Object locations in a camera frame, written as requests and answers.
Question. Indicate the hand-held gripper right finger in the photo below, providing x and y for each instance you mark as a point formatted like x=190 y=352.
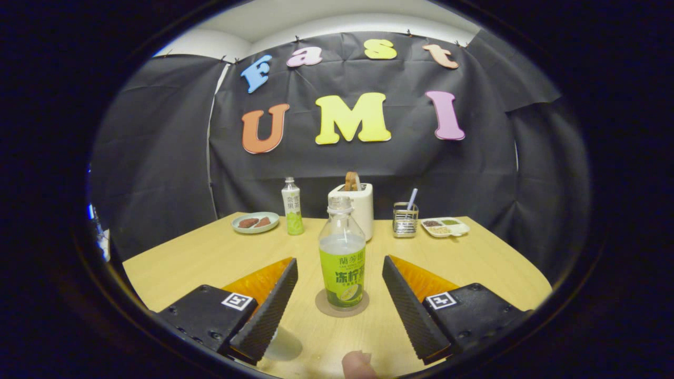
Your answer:
x=408 y=310

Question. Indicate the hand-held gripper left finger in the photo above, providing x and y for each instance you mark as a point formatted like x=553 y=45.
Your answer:
x=271 y=316

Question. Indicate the pale blue cup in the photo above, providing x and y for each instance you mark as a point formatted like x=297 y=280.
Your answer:
x=287 y=345

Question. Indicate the round brown coaster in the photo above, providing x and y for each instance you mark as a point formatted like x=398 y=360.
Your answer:
x=321 y=306

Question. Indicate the green label juice bottle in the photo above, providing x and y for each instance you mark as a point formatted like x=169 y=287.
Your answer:
x=342 y=273

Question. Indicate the small white label tea bottle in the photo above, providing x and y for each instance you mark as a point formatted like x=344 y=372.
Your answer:
x=293 y=210

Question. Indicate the wooden table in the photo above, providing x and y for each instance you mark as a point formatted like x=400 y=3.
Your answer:
x=210 y=263

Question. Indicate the pale green plate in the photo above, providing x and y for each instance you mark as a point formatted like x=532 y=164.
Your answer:
x=255 y=230

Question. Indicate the white divided condiment tray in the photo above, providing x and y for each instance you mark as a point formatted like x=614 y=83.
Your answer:
x=445 y=227

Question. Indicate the brown meat piece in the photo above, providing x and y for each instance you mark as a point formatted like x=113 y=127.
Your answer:
x=247 y=223
x=263 y=221

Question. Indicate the white toaster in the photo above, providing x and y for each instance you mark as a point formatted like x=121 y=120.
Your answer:
x=364 y=210

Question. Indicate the white straw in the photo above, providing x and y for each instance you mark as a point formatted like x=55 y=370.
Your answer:
x=412 y=197

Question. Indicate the brown bread slice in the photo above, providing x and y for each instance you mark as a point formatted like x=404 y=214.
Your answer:
x=349 y=181

